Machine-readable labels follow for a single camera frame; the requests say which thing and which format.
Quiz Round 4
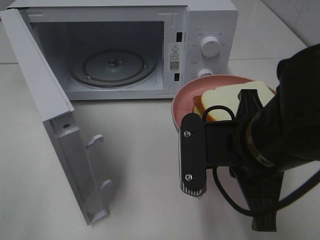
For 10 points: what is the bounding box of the pink plate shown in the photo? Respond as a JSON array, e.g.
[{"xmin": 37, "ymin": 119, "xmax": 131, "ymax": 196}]
[{"xmin": 171, "ymin": 75, "xmax": 276, "ymax": 138}]

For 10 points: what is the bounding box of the toast sandwich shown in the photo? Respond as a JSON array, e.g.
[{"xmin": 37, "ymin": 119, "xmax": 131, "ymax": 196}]
[{"xmin": 192, "ymin": 81, "xmax": 275, "ymax": 117}]

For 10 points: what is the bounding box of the upper white power knob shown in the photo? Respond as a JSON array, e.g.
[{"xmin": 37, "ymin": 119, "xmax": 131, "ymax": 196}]
[{"xmin": 200, "ymin": 35, "xmax": 221, "ymax": 58}]

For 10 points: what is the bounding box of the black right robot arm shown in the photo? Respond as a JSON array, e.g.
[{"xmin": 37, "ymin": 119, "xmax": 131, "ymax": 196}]
[{"xmin": 236, "ymin": 44, "xmax": 320, "ymax": 178}]

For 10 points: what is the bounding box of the black camera cable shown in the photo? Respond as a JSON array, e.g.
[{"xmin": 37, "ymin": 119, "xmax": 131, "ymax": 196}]
[{"xmin": 201, "ymin": 105, "xmax": 320, "ymax": 218}]

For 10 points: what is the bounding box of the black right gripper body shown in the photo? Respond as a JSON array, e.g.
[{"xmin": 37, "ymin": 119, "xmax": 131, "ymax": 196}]
[{"xmin": 236, "ymin": 99, "xmax": 300, "ymax": 178}]

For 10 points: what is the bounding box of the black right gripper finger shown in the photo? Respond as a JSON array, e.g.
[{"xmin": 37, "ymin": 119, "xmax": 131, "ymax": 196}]
[
  {"xmin": 235, "ymin": 89, "xmax": 263, "ymax": 120},
  {"xmin": 229, "ymin": 167, "xmax": 284, "ymax": 232}
]

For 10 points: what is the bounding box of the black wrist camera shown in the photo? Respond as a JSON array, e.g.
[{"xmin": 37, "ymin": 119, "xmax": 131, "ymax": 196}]
[{"xmin": 179, "ymin": 113, "xmax": 241, "ymax": 198}]

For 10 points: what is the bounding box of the white warning label sticker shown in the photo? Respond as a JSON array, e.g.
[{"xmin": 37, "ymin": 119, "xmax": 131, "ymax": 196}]
[{"xmin": 168, "ymin": 42, "xmax": 183, "ymax": 72}]

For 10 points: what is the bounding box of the glass microwave turntable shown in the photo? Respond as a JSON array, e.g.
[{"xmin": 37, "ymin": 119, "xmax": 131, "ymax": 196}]
[{"xmin": 69, "ymin": 48, "xmax": 160, "ymax": 88}]

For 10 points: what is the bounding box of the lower white timer knob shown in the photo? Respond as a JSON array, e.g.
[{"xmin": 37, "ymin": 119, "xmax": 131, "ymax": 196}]
[{"xmin": 197, "ymin": 68, "xmax": 215, "ymax": 78}]

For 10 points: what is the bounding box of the white microwave oven body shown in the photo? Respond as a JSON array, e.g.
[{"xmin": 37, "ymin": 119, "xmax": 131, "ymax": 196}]
[{"xmin": 6, "ymin": 0, "xmax": 238, "ymax": 100}]

